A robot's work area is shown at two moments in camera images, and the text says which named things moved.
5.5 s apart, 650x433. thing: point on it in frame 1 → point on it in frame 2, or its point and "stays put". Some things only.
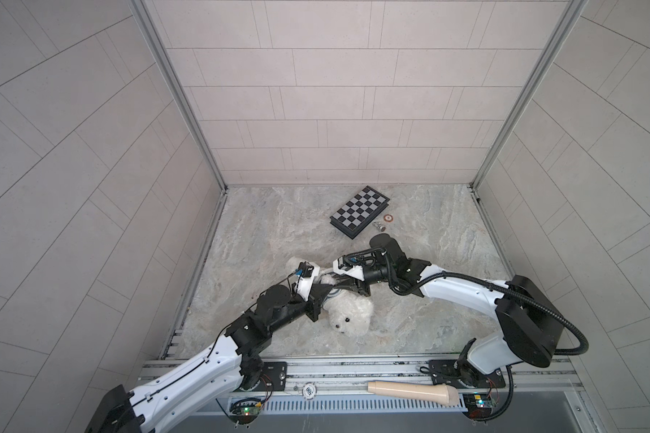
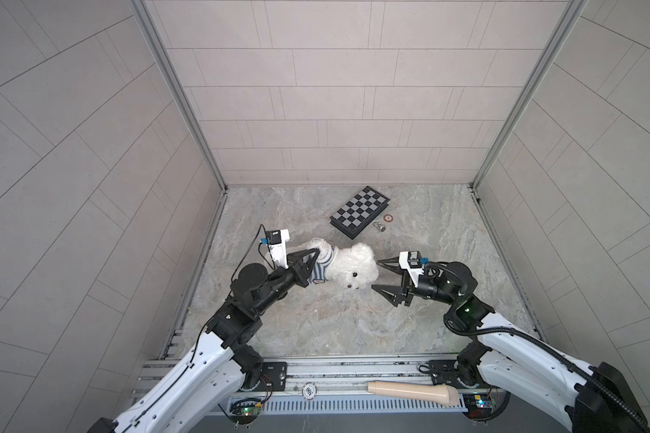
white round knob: x=309 y=390 stays put
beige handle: x=445 y=393 stays put
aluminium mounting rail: x=326 y=376 stays put
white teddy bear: x=348 y=316 → x=354 y=267
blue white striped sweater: x=332 y=293 → x=319 y=273
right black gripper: x=358 y=284 → x=407 y=289
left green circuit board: x=245 y=410 stays put
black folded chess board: x=359 y=211 stays put
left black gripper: x=313 y=304 → x=295 y=273
